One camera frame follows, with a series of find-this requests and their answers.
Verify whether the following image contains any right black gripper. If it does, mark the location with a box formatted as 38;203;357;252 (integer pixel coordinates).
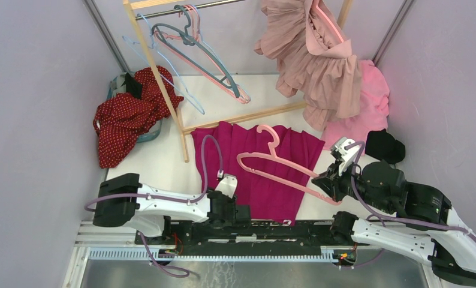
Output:
311;154;391;211

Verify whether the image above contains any magenta garment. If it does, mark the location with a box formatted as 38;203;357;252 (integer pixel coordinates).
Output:
191;121;326;227

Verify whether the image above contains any dusty pink skirt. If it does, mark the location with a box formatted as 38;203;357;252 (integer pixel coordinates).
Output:
254;1;362;131

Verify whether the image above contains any pink plastic hanger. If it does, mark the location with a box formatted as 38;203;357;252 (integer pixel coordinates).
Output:
311;0;345;43

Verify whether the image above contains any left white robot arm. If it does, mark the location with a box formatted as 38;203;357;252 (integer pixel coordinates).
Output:
85;170;251;244

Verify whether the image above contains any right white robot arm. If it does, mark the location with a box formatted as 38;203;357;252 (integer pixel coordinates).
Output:
312;161;476;287

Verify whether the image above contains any grey teal hanger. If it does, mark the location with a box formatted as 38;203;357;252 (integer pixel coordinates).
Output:
151;4;241;99

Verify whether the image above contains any black cloth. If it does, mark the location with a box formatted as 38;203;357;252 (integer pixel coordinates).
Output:
365;129;406;164

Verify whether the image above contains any pink towel garment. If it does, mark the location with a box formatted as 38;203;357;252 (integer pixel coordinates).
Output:
321;60;390;150

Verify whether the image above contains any red polka dot garment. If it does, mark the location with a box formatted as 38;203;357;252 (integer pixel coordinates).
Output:
93;67;171;169

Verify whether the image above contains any teal basket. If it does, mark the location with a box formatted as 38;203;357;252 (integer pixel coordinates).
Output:
106;73;163;143

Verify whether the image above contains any wooden clothes rack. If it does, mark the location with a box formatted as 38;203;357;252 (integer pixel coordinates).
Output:
122;0;355;164

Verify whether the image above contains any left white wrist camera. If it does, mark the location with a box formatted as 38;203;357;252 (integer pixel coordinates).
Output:
215;170;238;199

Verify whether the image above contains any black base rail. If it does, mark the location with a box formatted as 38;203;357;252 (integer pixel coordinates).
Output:
135;220;354;256

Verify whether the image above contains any white slotted cable duct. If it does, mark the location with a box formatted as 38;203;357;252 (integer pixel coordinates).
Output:
88;248;338;263

